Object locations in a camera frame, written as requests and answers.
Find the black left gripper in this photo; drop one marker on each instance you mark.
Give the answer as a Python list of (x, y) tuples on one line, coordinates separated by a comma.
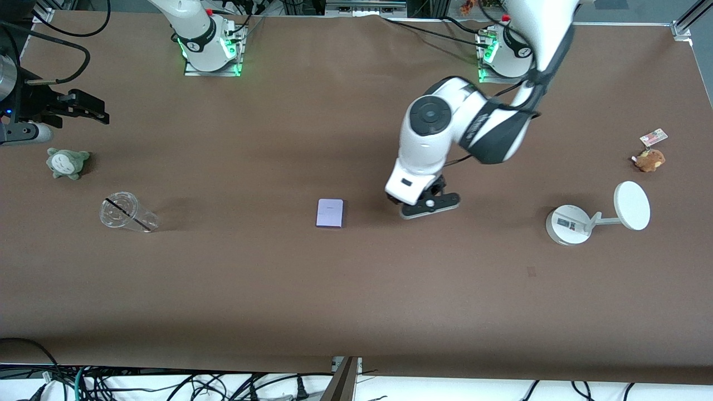
[(439, 184)]

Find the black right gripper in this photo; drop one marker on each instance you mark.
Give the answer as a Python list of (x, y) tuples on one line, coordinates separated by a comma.
[(34, 104)]

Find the lavender rectangular card box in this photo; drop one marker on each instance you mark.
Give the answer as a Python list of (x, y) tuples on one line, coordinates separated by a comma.
[(330, 213)]

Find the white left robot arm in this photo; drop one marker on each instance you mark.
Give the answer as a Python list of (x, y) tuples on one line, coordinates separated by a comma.
[(434, 139)]

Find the grey totoro plush toy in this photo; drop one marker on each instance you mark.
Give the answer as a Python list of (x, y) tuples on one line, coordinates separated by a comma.
[(66, 162)]

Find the clear plastic cup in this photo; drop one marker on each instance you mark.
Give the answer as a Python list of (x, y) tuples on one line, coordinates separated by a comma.
[(120, 210)]

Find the white round desk lamp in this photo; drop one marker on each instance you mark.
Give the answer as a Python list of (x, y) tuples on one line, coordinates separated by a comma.
[(568, 224)]

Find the orange toy figure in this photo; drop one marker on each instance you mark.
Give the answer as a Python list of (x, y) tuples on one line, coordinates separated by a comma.
[(467, 6)]

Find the brown table cover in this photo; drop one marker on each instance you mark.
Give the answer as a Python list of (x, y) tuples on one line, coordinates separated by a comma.
[(223, 278)]

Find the brown table leg beam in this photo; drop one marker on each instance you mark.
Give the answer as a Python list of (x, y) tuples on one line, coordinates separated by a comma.
[(340, 387)]

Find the aluminium frame profile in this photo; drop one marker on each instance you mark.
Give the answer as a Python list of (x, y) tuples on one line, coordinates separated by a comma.
[(688, 22), (43, 12)]

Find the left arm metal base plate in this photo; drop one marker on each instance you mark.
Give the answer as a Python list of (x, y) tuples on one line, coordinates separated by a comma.
[(490, 78)]

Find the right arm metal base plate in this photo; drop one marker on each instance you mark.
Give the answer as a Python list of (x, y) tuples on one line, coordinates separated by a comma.
[(211, 73)]

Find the grey metal bracket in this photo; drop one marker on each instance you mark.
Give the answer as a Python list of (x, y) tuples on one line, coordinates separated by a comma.
[(365, 6)]

